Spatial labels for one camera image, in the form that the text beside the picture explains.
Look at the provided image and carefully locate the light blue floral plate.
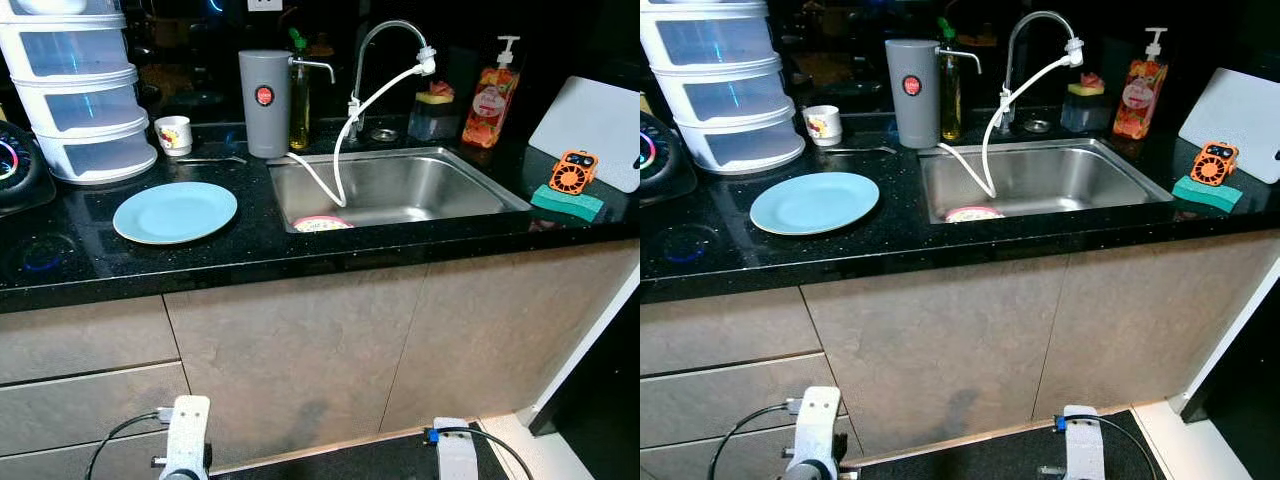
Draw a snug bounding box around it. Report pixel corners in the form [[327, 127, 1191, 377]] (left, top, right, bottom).
[[749, 172, 881, 237], [112, 181, 239, 246]]

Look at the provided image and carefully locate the pink rimmed floral plate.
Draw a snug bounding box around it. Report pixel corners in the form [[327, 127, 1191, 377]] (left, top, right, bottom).
[[943, 205, 1006, 225], [292, 214, 356, 234]]

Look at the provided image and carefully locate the green sponge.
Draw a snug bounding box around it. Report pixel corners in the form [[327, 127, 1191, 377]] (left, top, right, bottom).
[[530, 183, 606, 223], [1172, 175, 1244, 213]]

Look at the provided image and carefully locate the orange mini fan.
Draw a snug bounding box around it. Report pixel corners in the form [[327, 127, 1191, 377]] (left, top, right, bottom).
[[548, 150, 601, 196], [1190, 141, 1241, 188]]

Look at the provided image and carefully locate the white cutting board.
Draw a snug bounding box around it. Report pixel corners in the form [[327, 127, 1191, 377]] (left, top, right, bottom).
[[527, 76, 641, 194], [1178, 68, 1280, 185]]

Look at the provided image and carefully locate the beige drawer front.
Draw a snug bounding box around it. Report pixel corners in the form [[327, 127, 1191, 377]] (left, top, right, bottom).
[[0, 362, 193, 459], [640, 352, 846, 449], [0, 293, 181, 386], [640, 425, 861, 480], [640, 285, 823, 379], [0, 432, 201, 480]]

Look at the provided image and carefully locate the white tiered storage container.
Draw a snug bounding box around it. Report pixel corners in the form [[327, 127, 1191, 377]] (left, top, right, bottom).
[[0, 0, 159, 186], [640, 0, 806, 176]]

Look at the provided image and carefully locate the beige cabinet door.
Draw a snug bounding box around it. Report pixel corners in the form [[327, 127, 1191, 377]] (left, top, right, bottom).
[[378, 240, 641, 433], [1030, 230, 1280, 421], [163, 262, 431, 471], [800, 253, 1073, 459]]

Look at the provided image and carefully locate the orange dish soap bottle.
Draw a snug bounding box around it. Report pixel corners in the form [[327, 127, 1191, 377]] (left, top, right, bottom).
[[1112, 27, 1171, 141], [460, 35, 523, 151]]

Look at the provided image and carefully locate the small white printed cup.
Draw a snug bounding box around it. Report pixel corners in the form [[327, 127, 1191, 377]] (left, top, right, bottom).
[[154, 115, 193, 158], [803, 104, 843, 148]]

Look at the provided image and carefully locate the stainless steel sink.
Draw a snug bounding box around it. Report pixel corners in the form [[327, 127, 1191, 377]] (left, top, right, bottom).
[[265, 147, 533, 234], [918, 138, 1176, 225]]

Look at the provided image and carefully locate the black sponge holder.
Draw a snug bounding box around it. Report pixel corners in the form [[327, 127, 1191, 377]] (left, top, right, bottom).
[[407, 92, 461, 141], [1060, 83, 1113, 133]]

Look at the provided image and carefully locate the grey water filter canister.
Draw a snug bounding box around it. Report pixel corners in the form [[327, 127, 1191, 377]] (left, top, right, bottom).
[[886, 38, 983, 150], [238, 49, 336, 160]]

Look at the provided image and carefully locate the chrome sink faucet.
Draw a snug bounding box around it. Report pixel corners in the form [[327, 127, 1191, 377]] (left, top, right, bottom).
[[997, 10, 1081, 131], [345, 20, 433, 141]]

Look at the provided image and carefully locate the yellow oil bottle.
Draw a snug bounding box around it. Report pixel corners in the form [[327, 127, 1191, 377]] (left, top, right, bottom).
[[287, 27, 313, 151], [937, 17, 964, 143]]

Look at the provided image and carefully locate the black floor mat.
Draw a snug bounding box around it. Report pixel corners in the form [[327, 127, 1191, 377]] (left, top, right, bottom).
[[850, 408, 1196, 480], [205, 418, 546, 480]]

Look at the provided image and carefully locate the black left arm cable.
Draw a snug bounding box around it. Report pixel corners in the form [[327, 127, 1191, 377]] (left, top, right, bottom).
[[85, 408, 176, 480], [708, 400, 801, 480]]

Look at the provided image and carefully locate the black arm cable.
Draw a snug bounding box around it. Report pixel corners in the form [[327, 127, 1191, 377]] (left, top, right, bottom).
[[85, 408, 176, 480], [708, 400, 801, 480], [1055, 413, 1161, 480], [425, 425, 536, 480]]

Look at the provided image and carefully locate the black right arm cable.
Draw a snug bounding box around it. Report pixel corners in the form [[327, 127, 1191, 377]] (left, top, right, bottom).
[[425, 425, 536, 480], [1055, 413, 1161, 480]]

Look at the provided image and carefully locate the white water hose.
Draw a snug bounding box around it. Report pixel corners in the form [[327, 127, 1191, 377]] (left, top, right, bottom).
[[285, 62, 426, 209], [938, 55, 1076, 199]]

